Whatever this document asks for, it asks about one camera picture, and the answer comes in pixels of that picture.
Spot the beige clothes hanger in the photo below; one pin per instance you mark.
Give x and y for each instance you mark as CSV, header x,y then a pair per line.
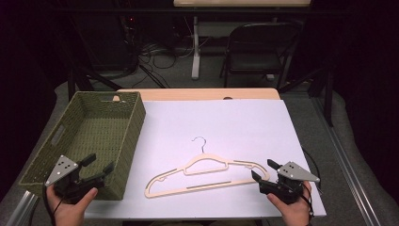
x,y
205,156

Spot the green woven basket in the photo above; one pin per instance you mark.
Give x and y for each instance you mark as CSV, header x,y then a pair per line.
x,y
94,132

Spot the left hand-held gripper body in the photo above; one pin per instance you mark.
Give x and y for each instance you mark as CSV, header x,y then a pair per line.
x,y
62,169

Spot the white table sheet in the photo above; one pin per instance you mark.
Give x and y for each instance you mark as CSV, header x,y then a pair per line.
x,y
219,122

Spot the beige table with white legs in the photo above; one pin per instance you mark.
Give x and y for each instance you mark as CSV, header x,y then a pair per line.
x,y
238,3

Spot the aluminium rail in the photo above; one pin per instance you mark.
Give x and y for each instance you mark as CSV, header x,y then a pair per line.
x,y
348,163
20,210

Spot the person's left hand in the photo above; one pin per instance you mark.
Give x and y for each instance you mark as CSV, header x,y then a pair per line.
x,y
70,213

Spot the black folding chair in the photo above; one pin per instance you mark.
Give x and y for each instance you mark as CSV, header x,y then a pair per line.
x,y
263,31

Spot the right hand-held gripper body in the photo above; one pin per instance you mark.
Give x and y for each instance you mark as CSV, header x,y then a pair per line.
x,y
291,175

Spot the person's right hand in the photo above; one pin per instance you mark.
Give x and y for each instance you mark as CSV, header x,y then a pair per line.
x,y
295,215

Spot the black metal stand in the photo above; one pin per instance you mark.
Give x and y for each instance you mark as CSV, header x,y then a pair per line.
x,y
327,94
81,80

